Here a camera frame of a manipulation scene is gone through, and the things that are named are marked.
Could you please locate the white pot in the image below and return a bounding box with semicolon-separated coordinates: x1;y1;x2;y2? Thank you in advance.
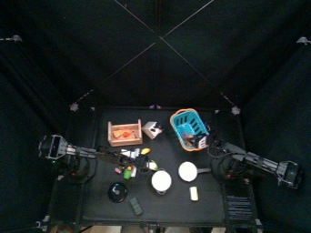
151;168;174;196

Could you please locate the blue basket orange rim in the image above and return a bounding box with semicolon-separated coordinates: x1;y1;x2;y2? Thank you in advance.
170;107;211;152

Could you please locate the wooden crate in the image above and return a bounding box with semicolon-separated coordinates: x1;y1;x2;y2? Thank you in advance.
107;118;145;147

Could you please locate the black round bowl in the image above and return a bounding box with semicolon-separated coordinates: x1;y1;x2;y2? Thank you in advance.
107;181;129;204

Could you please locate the small white brown box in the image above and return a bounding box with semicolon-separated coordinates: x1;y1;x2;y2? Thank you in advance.
142;120;165;140

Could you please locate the dark green rectangular block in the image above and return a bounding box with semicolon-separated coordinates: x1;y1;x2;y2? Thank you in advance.
129;197;145;217

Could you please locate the cream butter stick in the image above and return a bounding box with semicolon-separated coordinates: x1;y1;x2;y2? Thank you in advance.
189;186;201;202

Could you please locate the thin diagonal cord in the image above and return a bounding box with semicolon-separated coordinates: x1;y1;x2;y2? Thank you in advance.
114;0;237;107
72;0;215;106

